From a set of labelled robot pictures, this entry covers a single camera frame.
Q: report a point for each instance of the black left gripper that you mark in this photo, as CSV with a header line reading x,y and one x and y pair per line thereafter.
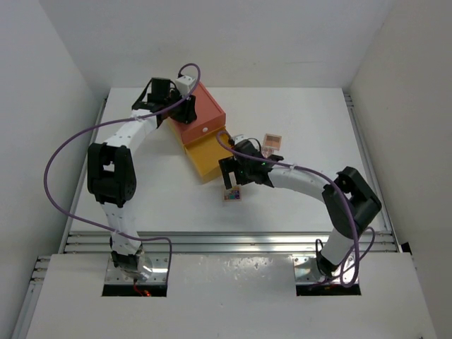
x,y
187,114

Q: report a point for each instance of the metal base plate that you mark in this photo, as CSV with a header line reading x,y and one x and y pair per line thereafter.
x,y
155,270
307,273

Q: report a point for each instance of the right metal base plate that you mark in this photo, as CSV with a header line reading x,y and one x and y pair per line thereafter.
x,y
307,273

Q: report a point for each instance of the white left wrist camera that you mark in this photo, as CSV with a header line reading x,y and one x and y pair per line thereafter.
x,y
184,84

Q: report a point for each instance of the yellow drawer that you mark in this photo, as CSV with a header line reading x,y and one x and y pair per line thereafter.
x,y
205,154

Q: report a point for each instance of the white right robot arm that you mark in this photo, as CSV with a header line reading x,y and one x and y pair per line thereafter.
x,y
350,202

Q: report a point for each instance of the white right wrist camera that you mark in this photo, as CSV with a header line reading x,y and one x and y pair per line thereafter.
x,y
239,138

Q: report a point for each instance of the white front cover panel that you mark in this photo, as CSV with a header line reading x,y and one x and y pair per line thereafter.
x,y
231,297

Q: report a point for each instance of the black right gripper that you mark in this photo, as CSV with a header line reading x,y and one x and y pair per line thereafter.
x,y
230,164

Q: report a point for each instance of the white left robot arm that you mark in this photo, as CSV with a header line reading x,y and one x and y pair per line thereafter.
x,y
111,176

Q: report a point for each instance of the orange drawer box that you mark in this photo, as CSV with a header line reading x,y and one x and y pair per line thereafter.
x,y
210,118

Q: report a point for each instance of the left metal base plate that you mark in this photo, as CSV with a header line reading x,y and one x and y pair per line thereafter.
x,y
155,270

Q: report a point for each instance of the colourful eyeshadow palette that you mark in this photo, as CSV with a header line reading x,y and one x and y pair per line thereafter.
x,y
233,194

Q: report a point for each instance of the aluminium frame rail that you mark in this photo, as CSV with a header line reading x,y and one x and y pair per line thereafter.
x,y
204,242

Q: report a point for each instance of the brown eyeshadow palette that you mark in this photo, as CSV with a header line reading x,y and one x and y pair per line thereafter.
x,y
272,141

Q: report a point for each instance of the pink eyeshadow palette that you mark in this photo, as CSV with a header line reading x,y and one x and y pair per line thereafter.
x,y
267,152

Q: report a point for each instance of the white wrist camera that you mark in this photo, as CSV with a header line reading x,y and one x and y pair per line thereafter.
x,y
239,138
184,84

